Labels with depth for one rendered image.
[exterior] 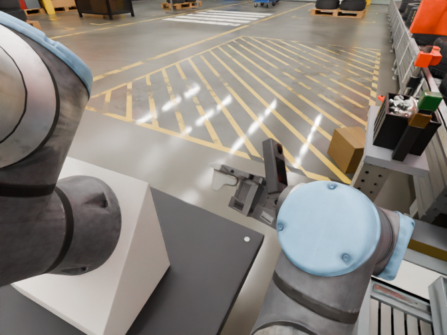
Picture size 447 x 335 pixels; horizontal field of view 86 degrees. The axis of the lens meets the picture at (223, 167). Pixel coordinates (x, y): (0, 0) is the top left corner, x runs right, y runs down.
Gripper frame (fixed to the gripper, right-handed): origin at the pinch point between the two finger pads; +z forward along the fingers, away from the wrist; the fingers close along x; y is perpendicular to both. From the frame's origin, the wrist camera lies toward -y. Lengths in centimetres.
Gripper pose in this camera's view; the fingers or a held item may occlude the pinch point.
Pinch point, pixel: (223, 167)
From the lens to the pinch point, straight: 57.1
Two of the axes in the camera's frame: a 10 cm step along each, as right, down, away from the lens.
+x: 6.5, 2.7, 7.1
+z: -6.7, -2.5, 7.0
